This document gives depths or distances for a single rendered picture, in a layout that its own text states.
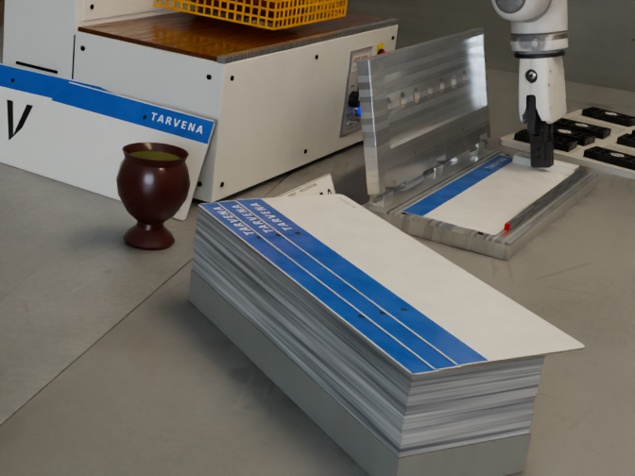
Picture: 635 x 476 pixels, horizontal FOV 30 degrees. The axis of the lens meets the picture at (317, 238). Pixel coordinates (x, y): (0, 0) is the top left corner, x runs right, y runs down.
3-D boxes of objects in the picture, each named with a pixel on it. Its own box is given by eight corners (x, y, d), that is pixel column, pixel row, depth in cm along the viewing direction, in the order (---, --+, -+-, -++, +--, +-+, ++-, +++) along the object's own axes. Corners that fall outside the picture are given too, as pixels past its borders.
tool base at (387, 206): (506, 261, 147) (511, 233, 146) (357, 220, 155) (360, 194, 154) (595, 187, 185) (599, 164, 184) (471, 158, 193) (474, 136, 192)
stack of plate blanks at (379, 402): (524, 471, 98) (547, 354, 94) (392, 498, 91) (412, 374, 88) (297, 289, 130) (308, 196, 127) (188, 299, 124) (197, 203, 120)
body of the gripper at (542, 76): (554, 49, 172) (556, 126, 174) (573, 42, 180) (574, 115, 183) (505, 50, 175) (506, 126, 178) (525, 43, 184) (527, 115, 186)
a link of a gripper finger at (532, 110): (530, 121, 173) (539, 141, 178) (539, 76, 176) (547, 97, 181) (523, 121, 174) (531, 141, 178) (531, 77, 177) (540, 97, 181)
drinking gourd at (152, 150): (142, 259, 133) (148, 165, 129) (97, 236, 138) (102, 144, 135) (199, 246, 139) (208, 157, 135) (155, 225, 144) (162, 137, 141)
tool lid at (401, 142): (368, 59, 149) (355, 60, 150) (381, 207, 153) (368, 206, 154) (484, 27, 187) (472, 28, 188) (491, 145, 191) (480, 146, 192)
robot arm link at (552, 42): (557, 34, 171) (558, 55, 172) (574, 28, 179) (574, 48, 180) (502, 36, 175) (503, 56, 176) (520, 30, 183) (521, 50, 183)
